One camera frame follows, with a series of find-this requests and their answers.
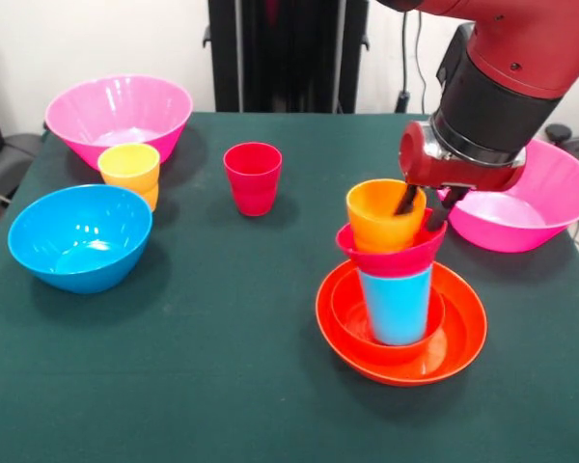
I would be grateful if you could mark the blue plastic bowl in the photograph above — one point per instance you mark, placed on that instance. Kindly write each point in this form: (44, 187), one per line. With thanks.
(77, 241)

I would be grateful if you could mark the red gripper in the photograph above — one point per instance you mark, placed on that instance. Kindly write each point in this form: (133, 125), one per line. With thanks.
(444, 171)

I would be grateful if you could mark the small orange plastic bowl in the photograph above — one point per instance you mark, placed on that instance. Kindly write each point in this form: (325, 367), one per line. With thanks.
(345, 313)

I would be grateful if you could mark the yellow plastic cup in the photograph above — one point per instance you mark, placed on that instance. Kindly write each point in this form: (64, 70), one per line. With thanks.
(130, 169)

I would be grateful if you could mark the blue plastic cup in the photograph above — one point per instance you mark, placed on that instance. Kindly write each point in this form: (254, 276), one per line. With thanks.
(398, 308)

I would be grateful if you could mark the large orange plastic bowl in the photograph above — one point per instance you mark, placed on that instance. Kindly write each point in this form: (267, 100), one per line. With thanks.
(465, 337)

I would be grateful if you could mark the orange plastic cup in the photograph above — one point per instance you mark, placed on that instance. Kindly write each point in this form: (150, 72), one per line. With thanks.
(376, 226)

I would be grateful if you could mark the dark green tablecloth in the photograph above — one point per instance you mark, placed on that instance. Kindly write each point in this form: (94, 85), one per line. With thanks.
(125, 410)

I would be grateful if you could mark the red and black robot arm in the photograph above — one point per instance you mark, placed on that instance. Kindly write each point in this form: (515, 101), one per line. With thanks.
(502, 87)

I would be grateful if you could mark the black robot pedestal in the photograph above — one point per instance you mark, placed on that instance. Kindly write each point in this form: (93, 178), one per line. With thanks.
(289, 58)

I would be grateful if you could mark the red plastic cup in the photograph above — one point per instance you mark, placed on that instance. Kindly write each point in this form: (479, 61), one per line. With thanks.
(253, 178)

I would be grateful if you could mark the small red plastic bowl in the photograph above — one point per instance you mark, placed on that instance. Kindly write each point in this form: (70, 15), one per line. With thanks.
(395, 265)

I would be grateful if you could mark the large pink plastic bowl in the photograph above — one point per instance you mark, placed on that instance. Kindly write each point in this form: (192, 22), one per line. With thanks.
(550, 207)
(120, 111)

